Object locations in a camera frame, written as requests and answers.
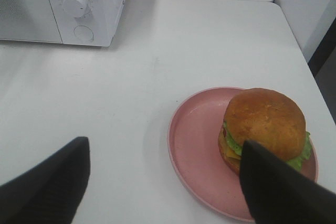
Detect white microwave oven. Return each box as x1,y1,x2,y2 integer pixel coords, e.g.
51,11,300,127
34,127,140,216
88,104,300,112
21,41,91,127
1,0,125,47

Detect round door release button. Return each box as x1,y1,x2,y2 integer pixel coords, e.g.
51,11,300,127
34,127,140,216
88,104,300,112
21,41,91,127
73,25,94,42

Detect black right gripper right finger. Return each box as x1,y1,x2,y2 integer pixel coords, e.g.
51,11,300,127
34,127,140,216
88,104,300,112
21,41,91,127
240,140,335,223

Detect burger with bun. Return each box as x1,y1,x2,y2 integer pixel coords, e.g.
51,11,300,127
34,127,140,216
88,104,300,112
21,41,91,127
218,88,312,174

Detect pink round plate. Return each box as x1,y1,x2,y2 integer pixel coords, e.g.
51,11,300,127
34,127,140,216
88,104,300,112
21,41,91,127
167,88,318,222

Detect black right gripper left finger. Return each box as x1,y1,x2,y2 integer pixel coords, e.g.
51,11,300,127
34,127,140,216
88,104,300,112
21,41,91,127
1,136,90,223

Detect white microwave knob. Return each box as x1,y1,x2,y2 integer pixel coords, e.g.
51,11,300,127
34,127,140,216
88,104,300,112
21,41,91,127
62,0,88,18

